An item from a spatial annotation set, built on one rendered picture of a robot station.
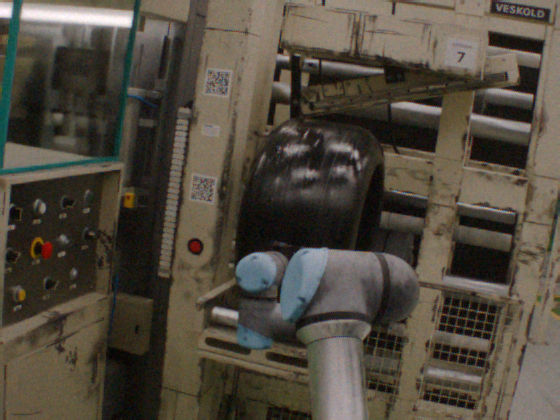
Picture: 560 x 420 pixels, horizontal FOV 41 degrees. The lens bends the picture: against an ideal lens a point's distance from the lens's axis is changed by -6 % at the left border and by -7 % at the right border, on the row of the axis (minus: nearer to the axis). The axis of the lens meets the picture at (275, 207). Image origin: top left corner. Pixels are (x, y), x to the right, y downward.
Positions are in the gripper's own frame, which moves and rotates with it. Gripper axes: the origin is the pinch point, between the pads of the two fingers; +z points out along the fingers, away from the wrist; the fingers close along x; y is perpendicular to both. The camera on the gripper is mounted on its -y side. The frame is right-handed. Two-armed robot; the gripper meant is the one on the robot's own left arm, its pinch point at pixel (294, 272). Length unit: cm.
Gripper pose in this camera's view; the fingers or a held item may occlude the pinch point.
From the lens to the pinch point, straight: 187.1
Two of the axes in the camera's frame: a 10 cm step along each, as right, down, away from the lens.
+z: 2.6, 0.1, 9.6
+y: 1.7, -9.8, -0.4
